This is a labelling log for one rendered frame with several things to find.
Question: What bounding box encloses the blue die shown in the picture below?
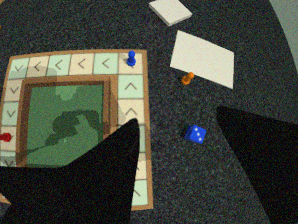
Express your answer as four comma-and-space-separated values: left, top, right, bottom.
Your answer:
185, 125, 206, 144

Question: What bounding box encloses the red pawn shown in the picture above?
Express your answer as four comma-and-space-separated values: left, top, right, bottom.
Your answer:
0, 132, 12, 141

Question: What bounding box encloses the blue pawn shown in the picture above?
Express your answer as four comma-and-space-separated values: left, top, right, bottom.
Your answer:
126, 49, 136, 67

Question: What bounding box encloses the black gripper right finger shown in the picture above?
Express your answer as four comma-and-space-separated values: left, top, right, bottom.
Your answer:
216, 105, 298, 224

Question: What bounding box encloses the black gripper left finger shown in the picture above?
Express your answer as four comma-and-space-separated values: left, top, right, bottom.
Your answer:
0, 119, 141, 224

